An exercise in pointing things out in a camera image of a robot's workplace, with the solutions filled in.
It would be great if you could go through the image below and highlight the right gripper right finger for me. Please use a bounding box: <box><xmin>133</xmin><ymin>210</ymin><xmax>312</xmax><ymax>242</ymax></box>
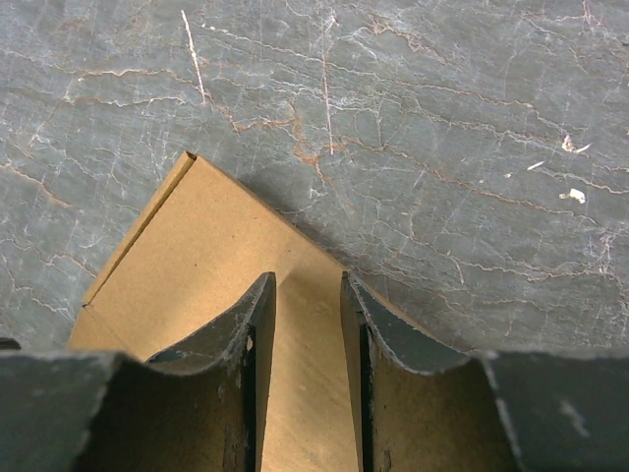
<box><xmin>340</xmin><ymin>273</ymin><xmax>628</xmax><ymax>471</ymax></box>

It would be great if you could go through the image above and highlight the brown cardboard box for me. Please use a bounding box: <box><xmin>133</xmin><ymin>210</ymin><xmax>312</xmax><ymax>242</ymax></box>
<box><xmin>69</xmin><ymin>153</ymin><xmax>358</xmax><ymax>471</ymax></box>

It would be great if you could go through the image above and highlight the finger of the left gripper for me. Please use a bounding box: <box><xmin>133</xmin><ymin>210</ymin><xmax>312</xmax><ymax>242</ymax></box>
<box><xmin>0</xmin><ymin>337</ymin><xmax>21</xmax><ymax>350</ymax></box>

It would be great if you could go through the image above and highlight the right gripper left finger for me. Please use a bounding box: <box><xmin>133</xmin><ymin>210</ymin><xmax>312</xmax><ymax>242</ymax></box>
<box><xmin>1</xmin><ymin>272</ymin><xmax>276</xmax><ymax>471</ymax></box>

